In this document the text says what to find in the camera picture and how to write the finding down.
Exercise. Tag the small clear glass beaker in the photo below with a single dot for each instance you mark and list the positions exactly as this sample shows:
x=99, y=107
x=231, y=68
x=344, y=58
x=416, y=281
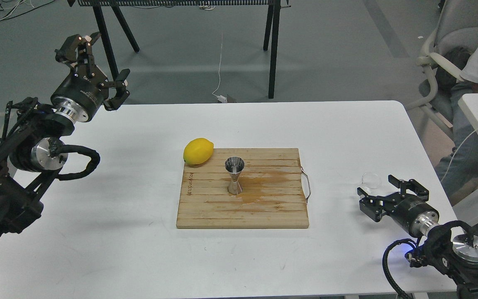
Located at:
x=370, y=182

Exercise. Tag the yellow lemon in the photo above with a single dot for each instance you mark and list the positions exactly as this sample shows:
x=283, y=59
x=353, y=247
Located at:
x=198, y=151

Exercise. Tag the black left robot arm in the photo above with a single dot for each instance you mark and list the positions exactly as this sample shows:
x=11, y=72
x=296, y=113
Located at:
x=32, y=155

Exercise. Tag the steel double jigger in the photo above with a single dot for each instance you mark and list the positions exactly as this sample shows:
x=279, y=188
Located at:
x=234, y=166

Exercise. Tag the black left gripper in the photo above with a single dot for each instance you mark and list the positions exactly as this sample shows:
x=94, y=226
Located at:
x=78, y=98

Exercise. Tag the wooden cutting board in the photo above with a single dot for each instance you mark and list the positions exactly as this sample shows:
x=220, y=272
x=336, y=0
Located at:
x=272, y=195

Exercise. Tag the white office chair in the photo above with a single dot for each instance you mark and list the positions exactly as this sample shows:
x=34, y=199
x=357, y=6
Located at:
x=457, y=27

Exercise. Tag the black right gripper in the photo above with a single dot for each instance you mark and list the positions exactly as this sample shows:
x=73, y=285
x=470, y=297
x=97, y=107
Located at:
x=410, y=211

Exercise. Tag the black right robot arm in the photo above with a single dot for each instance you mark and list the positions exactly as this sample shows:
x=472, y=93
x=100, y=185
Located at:
x=451, y=248

